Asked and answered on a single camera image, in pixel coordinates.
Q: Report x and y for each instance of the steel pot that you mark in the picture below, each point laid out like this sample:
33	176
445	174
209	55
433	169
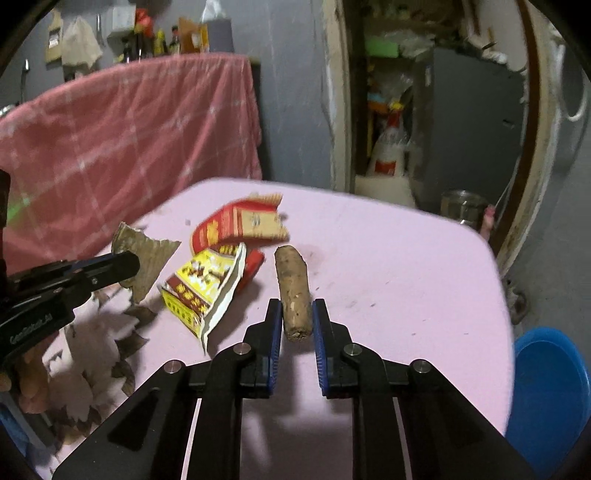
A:
461	205

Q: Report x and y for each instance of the blue plastic bucket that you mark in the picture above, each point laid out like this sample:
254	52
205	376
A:
549	392

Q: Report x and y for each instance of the yellow red torn carton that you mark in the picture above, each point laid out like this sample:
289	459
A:
198	281

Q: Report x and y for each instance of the pink cloth covered table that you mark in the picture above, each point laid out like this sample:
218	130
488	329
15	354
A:
392	286

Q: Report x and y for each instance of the orange seasoning packet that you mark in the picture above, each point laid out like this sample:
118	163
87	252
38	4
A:
194	39

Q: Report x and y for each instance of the wooden door frame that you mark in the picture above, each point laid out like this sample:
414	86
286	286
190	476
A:
337	115

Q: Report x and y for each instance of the hanging beige towel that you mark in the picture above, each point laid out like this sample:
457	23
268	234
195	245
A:
81	44

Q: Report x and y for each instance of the green box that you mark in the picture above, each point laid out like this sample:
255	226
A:
381	48

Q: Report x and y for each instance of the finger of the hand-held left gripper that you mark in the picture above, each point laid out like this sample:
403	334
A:
111	267
85	263

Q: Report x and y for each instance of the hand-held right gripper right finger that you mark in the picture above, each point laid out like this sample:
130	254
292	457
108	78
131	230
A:
318	341

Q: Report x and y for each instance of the torn brown cardboard piece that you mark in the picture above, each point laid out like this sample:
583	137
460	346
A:
152	258

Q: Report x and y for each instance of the red plastic bag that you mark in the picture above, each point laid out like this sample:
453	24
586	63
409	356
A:
144	21

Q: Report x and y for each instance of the white rice sack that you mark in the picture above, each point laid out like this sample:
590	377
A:
388	157

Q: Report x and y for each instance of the dark sauce bottle red label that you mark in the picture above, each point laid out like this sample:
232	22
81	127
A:
174	44

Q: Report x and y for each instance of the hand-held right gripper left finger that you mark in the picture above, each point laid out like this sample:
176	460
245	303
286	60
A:
275	332

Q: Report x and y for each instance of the grey refrigerator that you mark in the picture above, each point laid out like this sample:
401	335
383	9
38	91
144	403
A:
461	138

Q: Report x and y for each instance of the brown yam piece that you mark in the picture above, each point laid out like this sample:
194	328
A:
291	286

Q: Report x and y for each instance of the white wall box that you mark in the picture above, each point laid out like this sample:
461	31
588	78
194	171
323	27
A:
121	21

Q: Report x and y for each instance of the yellow sauce bottle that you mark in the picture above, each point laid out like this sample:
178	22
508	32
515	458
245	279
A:
160	45

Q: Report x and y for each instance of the hanging wooden brush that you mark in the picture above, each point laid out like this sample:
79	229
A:
53	41

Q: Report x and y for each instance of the pink plaid cloth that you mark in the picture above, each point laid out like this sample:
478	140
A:
115	138

